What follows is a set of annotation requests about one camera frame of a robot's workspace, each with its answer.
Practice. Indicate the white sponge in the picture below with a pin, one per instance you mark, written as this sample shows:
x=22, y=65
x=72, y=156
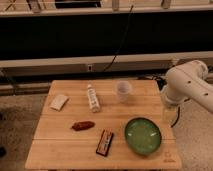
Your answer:
x=58, y=102

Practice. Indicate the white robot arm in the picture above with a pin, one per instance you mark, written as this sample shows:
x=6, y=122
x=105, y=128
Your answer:
x=188, y=80

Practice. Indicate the clear plastic cup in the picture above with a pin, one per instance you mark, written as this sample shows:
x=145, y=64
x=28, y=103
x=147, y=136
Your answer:
x=123, y=90

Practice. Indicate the white tube bottle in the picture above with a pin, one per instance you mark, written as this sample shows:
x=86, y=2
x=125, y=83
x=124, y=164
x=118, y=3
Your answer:
x=92, y=99

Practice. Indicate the brown sausage-shaped item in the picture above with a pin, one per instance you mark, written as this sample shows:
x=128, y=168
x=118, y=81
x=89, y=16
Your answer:
x=78, y=126

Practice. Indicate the black red candy bar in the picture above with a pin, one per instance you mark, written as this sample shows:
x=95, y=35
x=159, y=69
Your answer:
x=104, y=143

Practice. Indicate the green plate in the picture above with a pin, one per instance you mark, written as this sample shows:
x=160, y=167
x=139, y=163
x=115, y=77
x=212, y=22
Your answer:
x=143, y=136

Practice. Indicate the white wall outlet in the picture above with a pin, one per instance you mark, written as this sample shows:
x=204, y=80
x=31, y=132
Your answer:
x=90, y=68

